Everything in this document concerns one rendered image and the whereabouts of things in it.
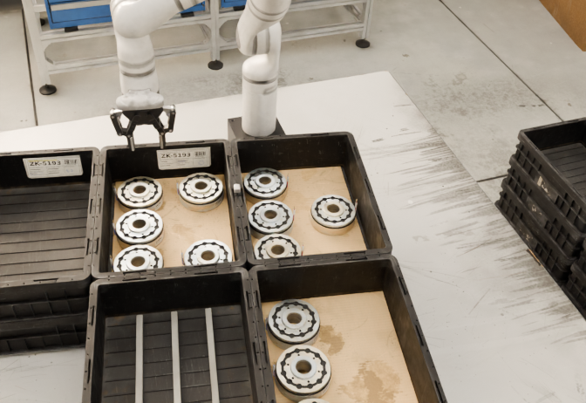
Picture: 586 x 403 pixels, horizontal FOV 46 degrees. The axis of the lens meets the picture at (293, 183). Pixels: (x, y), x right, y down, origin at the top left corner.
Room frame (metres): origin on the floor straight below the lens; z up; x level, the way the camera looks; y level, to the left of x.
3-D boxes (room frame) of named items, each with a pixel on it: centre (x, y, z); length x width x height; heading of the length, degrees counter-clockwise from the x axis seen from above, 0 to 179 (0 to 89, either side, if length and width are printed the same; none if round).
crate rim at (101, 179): (1.04, 0.26, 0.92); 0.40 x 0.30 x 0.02; 12
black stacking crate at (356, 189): (1.10, -0.03, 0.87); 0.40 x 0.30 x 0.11; 12
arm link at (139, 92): (1.12, 0.32, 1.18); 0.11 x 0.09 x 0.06; 13
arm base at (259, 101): (1.48, 0.10, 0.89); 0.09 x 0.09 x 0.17; 21
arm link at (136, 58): (1.15, 0.33, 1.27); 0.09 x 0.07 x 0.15; 20
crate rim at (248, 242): (1.10, -0.03, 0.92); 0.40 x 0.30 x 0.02; 12
